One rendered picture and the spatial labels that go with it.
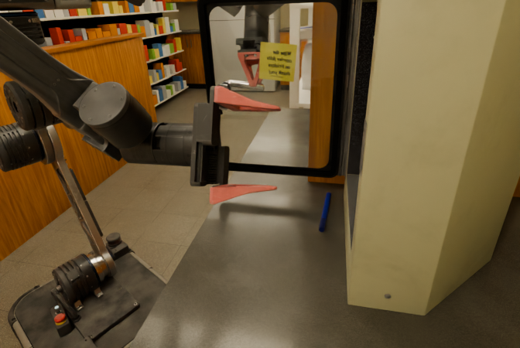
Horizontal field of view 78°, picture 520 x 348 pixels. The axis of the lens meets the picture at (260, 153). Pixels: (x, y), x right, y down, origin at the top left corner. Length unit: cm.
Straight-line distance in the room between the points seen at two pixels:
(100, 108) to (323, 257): 45
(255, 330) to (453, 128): 38
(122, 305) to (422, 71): 143
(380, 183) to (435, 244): 12
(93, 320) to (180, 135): 124
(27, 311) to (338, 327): 145
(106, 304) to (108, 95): 129
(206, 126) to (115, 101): 10
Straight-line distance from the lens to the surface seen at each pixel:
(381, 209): 45
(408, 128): 40
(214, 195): 38
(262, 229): 69
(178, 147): 41
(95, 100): 40
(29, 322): 173
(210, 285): 59
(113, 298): 162
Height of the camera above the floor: 137
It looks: 25 degrees down
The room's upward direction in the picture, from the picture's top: 2 degrees counter-clockwise
